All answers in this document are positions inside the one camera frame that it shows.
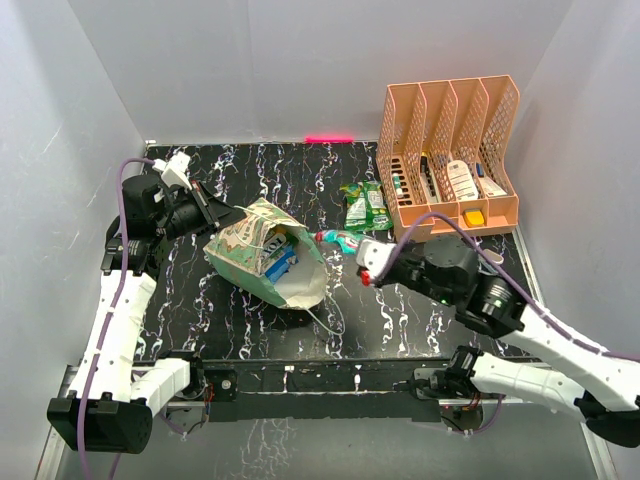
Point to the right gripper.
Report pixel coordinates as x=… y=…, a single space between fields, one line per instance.
x=385 y=279

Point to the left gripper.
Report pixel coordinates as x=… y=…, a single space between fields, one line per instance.
x=213 y=212

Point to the teal Fox's candy bag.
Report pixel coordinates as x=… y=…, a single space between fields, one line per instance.
x=348 y=241

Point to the green paper bag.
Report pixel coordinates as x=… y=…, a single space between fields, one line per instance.
x=235 y=253

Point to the green snack packet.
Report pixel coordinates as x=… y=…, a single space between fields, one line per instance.
x=366 y=209

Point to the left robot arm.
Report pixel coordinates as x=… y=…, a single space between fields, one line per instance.
x=108 y=408

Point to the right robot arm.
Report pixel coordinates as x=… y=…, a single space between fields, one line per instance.
x=580 y=379

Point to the green Fox's packet in bag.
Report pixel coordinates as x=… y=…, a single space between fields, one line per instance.
x=275 y=239

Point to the black yellow marker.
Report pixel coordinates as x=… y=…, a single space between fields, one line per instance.
x=428 y=179

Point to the yellow object in organizer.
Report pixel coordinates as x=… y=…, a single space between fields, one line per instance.
x=474 y=218

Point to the blue snack packet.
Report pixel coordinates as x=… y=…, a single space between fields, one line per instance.
x=280 y=263

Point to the grey white clip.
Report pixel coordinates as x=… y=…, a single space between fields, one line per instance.
x=494 y=257

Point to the white label bottle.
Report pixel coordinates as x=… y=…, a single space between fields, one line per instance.
x=461 y=181

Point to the red light strip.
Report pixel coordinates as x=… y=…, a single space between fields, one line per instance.
x=327 y=139

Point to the orange file organizer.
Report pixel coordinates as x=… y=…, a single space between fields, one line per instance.
x=468 y=119

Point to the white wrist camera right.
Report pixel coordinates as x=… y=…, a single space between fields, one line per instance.
x=374 y=261

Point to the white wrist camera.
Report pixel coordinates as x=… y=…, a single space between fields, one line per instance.
x=174 y=171
x=374 y=261

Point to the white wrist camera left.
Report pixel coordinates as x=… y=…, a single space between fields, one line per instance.
x=174 y=171

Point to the aluminium frame rail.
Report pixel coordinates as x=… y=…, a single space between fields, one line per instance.
x=335 y=364

